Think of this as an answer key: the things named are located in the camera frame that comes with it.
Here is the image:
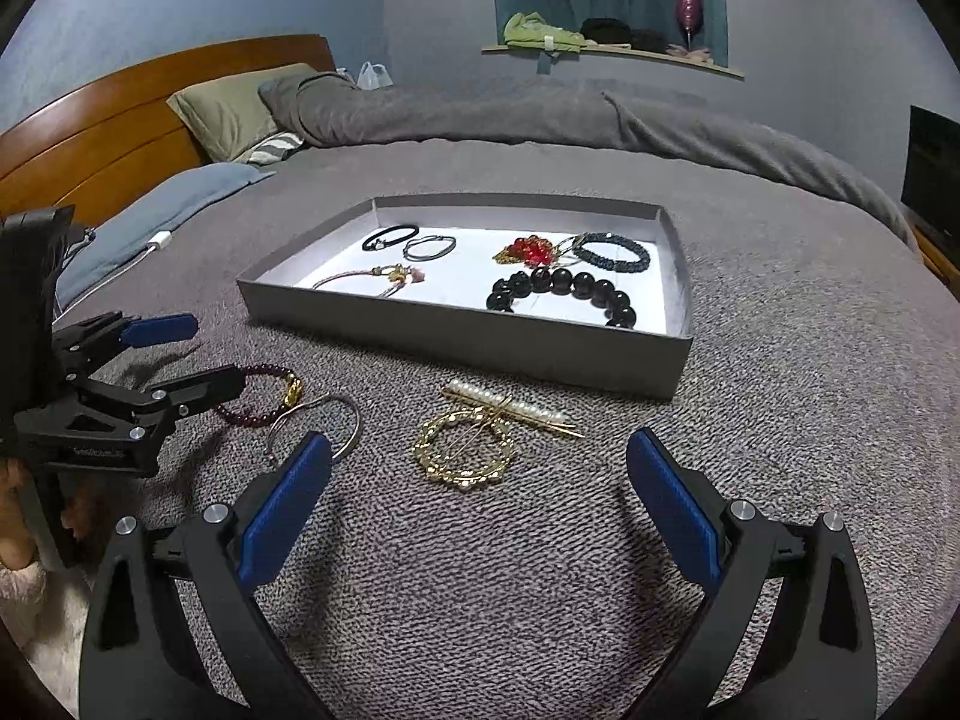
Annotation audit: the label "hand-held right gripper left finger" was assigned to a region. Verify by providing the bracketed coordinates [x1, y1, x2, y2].
[79, 431, 335, 720]

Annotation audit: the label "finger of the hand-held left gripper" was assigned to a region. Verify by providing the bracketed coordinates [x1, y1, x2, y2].
[52, 311, 200, 381]
[75, 364, 247, 440]

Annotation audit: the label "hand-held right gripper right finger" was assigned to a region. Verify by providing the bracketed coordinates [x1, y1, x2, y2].
[625, 427, 878, 720]

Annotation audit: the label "dark red bead bracelet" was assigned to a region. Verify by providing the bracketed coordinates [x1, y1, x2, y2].
[214, 364, 305, 431]

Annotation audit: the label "pink cord bracelet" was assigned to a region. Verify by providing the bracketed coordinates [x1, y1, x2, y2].
[310, 263, 427, 299]

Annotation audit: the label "grey cardboard box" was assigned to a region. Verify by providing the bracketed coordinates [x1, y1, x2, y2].
[236, 195, 695, 400]

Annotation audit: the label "thin silver bangle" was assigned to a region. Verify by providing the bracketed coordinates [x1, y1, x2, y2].
[403, 235, 458, 262]

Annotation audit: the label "black hair tie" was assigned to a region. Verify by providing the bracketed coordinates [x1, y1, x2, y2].
[362, 223, 422, 253]

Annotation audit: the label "black bead bracelet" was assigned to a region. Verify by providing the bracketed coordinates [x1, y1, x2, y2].
[485, 264, 639, 329]

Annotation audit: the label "blue bead bracelet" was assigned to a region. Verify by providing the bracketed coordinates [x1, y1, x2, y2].
[571, 231, 653, 273]

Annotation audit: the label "red and gold ornament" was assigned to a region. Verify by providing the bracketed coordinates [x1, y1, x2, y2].
[492, 235, 575, 269]

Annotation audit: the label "person's left forearm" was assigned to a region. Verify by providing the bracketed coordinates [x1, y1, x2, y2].
[0, 559, 98, 700]

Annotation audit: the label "person's left hand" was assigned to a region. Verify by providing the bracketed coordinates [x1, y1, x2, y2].
[0, 459, 95, 575]

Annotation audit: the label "blue pillow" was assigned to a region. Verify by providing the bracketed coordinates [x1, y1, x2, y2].
[52, 163, 279, 316]

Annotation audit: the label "gold round brooch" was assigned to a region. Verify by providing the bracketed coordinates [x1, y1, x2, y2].
[410, 409, 519, 494]

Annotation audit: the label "grey bed cover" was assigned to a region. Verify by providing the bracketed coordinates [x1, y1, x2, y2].
[45, 139, 960, 720]

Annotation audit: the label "wooden headboard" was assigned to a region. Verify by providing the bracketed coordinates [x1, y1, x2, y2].
[0, 34, 338, 231]

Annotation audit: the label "striped pillow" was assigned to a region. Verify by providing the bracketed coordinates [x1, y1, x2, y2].
[244, 131, 305, 168]

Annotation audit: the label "pearl hair pin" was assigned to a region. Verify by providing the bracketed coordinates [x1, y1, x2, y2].
[441, 382, 587, 440]

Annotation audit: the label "green pillow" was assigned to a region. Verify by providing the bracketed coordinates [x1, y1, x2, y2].
[166, 62, 320, 164]

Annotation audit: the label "wooden television stand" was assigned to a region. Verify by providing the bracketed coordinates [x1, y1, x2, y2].
[904, 210, 960, 295]

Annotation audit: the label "grey duvet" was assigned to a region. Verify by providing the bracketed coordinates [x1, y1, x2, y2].
[257, 71, 920, 250]

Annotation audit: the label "black television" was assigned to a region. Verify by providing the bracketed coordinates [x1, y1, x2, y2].
[900, 105, 960, 242]

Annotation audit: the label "window sill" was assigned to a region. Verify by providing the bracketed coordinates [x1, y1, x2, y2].
[481, 43, 748, 82]

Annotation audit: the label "green cloth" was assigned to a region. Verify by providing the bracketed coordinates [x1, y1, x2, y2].
[502, 11, 588, 56]

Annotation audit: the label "black hat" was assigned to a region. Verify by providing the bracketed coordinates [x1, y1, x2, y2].
[579, 17, 669, 54]

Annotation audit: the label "white charger with cable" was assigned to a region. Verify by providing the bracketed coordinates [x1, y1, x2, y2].
[97, 234, 174, 293]

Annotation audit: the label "large silver ring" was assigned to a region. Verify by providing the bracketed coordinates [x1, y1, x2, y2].
[266, 394, 363, 467]

